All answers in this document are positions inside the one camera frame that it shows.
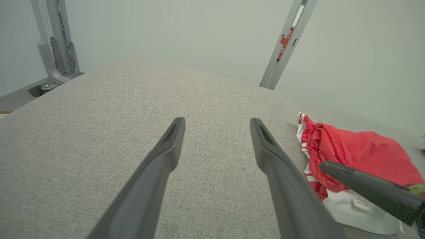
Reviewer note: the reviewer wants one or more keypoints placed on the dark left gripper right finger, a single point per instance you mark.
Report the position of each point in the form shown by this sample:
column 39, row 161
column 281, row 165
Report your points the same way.
column 292, row 196

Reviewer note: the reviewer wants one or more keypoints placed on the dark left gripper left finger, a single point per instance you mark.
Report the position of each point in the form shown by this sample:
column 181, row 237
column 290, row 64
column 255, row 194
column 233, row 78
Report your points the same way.
column 149, row 186

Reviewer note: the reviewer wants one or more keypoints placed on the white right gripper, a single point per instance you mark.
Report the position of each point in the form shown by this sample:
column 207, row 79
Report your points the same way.
column 422, row 215

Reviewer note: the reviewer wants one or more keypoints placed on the red basketball jersey shirt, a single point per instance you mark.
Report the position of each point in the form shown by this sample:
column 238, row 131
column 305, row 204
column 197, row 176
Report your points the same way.
column 365, row 149

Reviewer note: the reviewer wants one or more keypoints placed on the grey partition post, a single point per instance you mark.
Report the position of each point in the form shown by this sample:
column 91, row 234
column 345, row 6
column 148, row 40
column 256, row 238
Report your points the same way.
column 275, row 66

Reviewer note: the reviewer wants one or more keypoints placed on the grey and black floor bracket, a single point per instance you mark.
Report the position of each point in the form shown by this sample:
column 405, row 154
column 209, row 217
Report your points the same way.
column 46, row 89

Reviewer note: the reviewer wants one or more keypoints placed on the red sticker on post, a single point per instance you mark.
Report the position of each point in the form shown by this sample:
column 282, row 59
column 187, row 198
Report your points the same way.
column 285, row 42

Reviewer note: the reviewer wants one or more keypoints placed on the grey frame post curved tube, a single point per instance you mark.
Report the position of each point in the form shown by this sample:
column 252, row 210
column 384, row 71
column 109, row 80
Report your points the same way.
column 54, row 20

